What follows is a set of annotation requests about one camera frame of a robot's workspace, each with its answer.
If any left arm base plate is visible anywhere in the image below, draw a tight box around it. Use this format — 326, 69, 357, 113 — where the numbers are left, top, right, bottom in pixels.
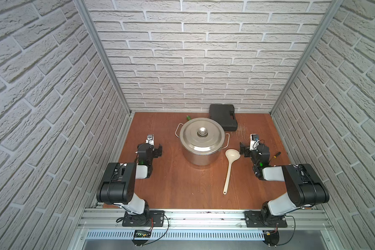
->
122, 210, 167, 228

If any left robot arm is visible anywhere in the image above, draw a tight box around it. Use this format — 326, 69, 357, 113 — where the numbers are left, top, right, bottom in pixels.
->
96, 143, 163, 217

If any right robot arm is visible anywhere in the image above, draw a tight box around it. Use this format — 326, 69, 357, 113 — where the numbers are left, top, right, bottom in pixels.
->
240, 142, 330, 219

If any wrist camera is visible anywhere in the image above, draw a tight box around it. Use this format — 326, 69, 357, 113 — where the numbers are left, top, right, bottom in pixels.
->
250, 134, 259, 151
146, 134, 154, 146

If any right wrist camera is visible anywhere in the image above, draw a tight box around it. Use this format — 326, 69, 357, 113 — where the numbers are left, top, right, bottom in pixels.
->
250, 134, 259, 151

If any left controller board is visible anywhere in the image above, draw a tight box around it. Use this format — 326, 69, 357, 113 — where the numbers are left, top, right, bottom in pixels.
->
133, 230, 152, 239

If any right controller board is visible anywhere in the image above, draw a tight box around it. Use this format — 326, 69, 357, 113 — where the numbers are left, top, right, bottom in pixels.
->
263, 231, 280, 246

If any aluminium front rail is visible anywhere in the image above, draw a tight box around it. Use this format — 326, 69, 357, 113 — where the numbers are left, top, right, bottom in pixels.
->
77, 208, 333, 231

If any stainless steel pot lid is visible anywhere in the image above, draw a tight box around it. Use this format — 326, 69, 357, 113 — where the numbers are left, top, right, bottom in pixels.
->
177, 118, 226, 155

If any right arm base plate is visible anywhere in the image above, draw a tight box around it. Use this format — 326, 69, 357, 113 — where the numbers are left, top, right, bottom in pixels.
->
244, 210, 288, 228

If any cream plastic ladle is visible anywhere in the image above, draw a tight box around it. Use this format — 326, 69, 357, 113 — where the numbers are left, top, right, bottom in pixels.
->
223, 149, 240, 195

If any controller board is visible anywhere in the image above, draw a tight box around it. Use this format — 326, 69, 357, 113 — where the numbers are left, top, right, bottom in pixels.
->
263, 231, 280, 246
133, 230, 152, 239

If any black plastic tool case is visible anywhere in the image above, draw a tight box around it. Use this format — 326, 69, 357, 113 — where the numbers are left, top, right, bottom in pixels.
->
209, 104, 238, 131

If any screwdriver with black handle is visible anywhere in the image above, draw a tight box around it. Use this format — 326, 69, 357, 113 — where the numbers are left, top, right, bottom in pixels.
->
269, 152, 281, 162

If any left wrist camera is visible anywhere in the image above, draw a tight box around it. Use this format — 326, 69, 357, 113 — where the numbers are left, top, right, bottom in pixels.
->
146, 134, 154, 146

